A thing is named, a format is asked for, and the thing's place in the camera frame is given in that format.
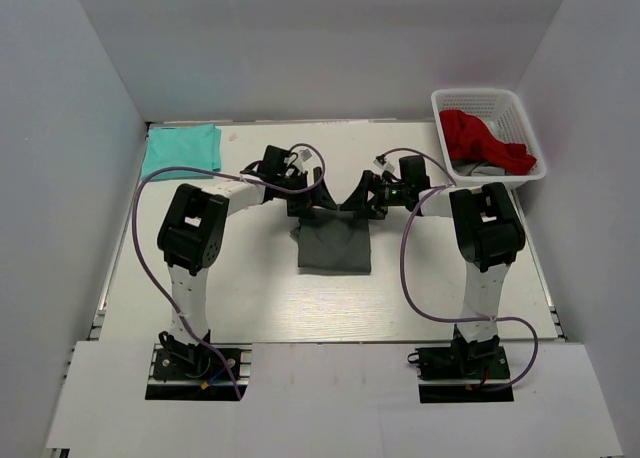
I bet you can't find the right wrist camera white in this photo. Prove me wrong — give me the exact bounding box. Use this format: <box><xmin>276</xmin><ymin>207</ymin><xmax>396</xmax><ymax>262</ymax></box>
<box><xmin>374</xmin><ymin>154</ymin><xmax>395</xmax><ymax>175</ymax></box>

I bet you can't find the white plastic basket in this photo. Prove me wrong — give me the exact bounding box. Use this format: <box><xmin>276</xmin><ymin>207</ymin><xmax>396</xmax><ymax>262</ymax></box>
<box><xmin>431</xmin><ymin>88</ymin><xmax>547</xmax><ymax>190</ymax></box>

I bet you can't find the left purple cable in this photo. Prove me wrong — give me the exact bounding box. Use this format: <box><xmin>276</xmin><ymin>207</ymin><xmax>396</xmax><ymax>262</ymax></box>
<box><xmin>130</xmin><ymin>144</ymin><xmax>327</xmax><ymax>402</ymax></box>

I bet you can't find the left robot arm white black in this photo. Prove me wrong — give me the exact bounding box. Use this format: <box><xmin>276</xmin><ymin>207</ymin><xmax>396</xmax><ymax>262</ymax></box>
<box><xmin>157</xmin><ymin>144</ymin><xmax>337</xmax><ymax>377</ymax></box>

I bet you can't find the folded teal t shirt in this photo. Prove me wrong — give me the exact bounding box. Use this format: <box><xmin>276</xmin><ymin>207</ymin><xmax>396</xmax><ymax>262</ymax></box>
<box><xmin>141</xmin><ymin>124</ymin><xmax>221</xmax><ymax>179</ymax></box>

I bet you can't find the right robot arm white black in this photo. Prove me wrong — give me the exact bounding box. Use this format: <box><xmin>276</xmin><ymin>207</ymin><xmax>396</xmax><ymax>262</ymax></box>
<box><xmin>340</xmin><ymin>154</ymin><xmax>525</xmax><ymax>377</ymax></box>

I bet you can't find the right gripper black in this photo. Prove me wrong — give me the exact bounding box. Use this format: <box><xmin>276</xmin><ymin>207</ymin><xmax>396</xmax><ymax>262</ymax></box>
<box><xmin>340</xmin><ymin>170</ymin><xmax>410</xmax><ymax>220</ymax></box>

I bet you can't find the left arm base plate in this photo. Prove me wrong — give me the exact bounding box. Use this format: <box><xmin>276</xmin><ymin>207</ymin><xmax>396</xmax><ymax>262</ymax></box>
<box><xmin>145</xmin><ymin>344</ymin><xmax>252</xmax><ymax>402</ymax></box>

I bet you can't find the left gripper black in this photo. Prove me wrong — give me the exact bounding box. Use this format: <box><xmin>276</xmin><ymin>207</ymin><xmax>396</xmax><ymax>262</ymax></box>
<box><xmin>276</xmin><ymin>167</ymin><xmax>335</xmax><ymax>217</ymax></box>

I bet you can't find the dark grey t shirt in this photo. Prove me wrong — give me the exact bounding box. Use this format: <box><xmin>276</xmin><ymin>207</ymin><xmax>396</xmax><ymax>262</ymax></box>
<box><xmin>290</xmin><ymin>209</ymin><xmax>372</xmax><ymax>275</ymax></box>

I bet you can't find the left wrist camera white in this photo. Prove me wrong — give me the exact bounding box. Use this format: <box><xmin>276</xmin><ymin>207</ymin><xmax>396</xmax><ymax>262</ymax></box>
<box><xmin>288</xmin><ymin>148</ymin><xmax>312</xmax><ymax>172</ymax></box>

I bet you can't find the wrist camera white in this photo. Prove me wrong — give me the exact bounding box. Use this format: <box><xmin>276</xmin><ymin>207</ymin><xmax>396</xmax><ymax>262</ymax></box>
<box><xmin>374</xmin><ymin>154</ymin><xmax>395</xmax><ymax>175</ymax></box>
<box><xmin>288</xmin><ymin>148</ymin><xmax>312</xmax><ymax>172</ymax></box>

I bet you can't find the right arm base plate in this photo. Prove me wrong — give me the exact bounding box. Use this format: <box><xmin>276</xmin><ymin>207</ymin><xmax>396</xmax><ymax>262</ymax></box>
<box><xmin>407</xmin><ymin>346</ymin><xmax>514</xmax><ymax>404</ymax></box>

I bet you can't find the red t shirt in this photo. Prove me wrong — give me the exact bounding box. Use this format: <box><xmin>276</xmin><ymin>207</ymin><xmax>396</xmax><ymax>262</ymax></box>
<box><xmin>439</xmin><ymin>110</ymin><xmax>537</xmax><ymax>175</ymax></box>

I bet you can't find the light grey t shirt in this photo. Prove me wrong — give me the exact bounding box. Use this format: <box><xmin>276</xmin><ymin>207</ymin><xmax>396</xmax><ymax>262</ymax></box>
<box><xmin>452</xmin><ymin>160</ymin><xmax>511</xmax><ymax>177</ymax></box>

